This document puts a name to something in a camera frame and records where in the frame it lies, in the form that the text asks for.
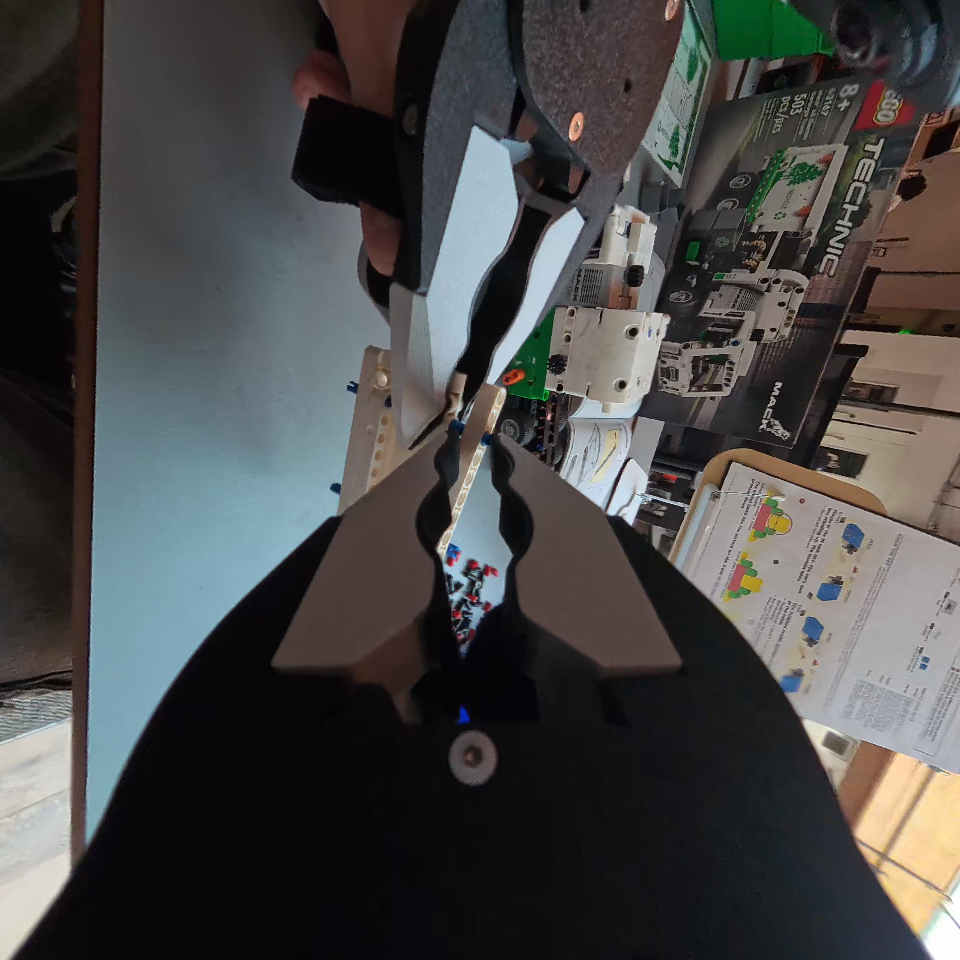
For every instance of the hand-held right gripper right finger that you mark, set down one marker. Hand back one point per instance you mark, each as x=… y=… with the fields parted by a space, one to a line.
x=592 y=600

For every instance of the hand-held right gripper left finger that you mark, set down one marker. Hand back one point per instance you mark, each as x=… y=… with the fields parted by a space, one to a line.
x=360 y=592

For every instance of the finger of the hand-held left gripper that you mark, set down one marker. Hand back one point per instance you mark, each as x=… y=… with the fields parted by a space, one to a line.
x=547 y=270
x=457 y=255

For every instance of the tan Lego Technic beam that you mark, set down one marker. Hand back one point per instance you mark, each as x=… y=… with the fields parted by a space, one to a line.
x=371 y=442

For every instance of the white green lego truck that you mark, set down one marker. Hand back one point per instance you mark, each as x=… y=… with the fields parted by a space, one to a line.
x=607 y=360

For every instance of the pile of small lego pieces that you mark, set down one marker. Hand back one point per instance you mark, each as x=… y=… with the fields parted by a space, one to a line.
x=469 y=592

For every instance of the dark grey lego piece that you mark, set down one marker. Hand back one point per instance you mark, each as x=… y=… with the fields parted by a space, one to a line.
x=660 y=204

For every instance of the dark lego set box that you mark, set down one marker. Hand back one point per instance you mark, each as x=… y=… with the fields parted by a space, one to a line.
x=787 y=247

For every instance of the person's left hand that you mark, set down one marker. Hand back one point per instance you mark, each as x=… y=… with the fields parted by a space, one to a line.
x=322 y=79

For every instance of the green white sticker sheet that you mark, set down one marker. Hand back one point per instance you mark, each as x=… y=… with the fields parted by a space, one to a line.
x=679 y=112

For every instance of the wooden clipboard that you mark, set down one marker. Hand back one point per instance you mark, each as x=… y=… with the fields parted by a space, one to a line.
x=697 y=540

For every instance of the instruction booklet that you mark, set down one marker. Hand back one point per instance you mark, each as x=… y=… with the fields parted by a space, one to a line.
x=600 y=457

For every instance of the green plastic bin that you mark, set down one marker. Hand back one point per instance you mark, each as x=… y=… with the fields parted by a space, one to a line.
x=765 y=30

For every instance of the printed instruction sheet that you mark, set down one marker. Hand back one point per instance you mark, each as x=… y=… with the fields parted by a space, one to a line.
x=847 y=622

